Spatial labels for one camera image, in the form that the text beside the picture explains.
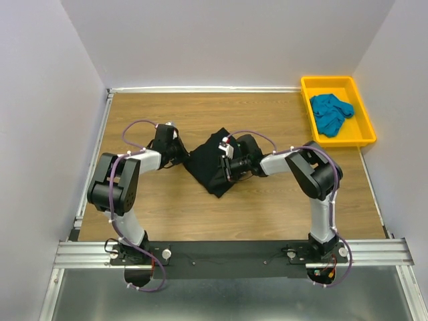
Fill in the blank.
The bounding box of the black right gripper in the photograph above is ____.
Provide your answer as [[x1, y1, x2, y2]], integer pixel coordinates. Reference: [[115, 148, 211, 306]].
[[208, 155, 250, 189]]

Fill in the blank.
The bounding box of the black t shirt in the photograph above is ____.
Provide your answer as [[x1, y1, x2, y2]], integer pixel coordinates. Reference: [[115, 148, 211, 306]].
[[184, 128, 234, 198]]

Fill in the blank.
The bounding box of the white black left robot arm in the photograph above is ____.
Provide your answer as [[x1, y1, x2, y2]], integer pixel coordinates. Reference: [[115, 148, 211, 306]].
[[87, 122, 189, 264]]

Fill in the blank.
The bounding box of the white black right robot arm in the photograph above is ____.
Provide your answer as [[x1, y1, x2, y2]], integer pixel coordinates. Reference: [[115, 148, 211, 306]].
[[209, 134, 343, 262]]

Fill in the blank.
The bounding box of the teal t shirt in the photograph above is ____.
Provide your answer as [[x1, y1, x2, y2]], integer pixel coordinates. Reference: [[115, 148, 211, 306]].
[[310, 94, 354, 138]]

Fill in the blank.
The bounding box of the yellow plastic bin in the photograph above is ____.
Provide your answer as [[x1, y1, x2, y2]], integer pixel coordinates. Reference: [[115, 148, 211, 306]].
[[300, 76, 377, 148]]

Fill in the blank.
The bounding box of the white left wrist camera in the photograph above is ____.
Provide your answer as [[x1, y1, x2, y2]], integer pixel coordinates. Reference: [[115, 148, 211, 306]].
[[166, 122, 178, 140]]

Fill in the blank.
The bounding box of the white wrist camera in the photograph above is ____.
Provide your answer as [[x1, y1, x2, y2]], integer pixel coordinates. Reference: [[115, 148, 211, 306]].
[[218, 136, 234, 159], [166, 122, 178, 140]]

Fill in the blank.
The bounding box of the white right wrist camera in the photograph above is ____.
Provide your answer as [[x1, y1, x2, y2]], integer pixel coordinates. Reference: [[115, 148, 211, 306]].
[[218, 136, 234, 159]]

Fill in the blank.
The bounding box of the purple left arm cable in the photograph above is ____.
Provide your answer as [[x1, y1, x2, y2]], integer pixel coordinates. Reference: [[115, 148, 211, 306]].
[[108, 119, 167, 293]]

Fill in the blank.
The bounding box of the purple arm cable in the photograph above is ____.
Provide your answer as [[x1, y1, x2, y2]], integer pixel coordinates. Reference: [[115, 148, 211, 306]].
[[108, 119, 167, 293], [227, 130, 354, 288]]

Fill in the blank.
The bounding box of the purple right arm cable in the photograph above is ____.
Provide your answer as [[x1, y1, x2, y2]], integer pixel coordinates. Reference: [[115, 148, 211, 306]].
[[227, 130, 354, 288]]

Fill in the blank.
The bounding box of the aluminium back edge rail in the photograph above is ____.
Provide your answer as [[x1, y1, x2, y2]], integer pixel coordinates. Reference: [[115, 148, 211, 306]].
[[107, 86, 301, 94]]

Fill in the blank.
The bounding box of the black mounting base plate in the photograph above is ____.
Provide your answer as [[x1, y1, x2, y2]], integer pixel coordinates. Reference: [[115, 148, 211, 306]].
[[104, 240, 348, 281]]

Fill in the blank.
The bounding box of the aluminium left side rail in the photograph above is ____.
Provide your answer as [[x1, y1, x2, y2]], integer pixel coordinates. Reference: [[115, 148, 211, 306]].
[[67, 88, 114, 241]]

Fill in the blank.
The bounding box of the aluminium front frame rail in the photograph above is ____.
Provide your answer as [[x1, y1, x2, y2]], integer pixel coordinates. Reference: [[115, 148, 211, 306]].
[[53, 239, 414, 269]]

